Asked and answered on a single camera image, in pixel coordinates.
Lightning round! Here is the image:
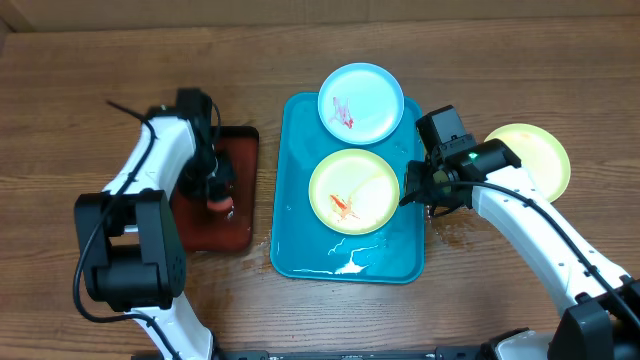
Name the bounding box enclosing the dark green sponge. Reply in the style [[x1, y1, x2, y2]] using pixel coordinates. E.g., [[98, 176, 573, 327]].
[[206, 197, 234, 213]]

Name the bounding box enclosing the yellow-green plate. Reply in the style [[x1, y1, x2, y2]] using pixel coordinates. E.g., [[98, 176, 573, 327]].
[[485, 123, 571, 202], [308, 148, 400, 235]]

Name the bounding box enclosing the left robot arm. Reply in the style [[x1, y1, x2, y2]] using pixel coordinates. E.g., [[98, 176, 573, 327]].
[[72, 88, 235, 359]]

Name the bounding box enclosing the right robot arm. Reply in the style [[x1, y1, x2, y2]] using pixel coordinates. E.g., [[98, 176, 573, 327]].
[[400, 139, 639, 360]]

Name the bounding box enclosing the black tray with red liquid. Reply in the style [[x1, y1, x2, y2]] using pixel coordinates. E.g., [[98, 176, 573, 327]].
[[170, 126, 259, 253]]

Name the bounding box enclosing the teal plastic tray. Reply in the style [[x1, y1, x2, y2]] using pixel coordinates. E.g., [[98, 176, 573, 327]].
[[271, 92, 425, 284]]

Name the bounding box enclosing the light blue plate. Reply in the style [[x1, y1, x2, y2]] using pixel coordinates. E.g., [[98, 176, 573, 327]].
[[317, 63, 404, 145]]

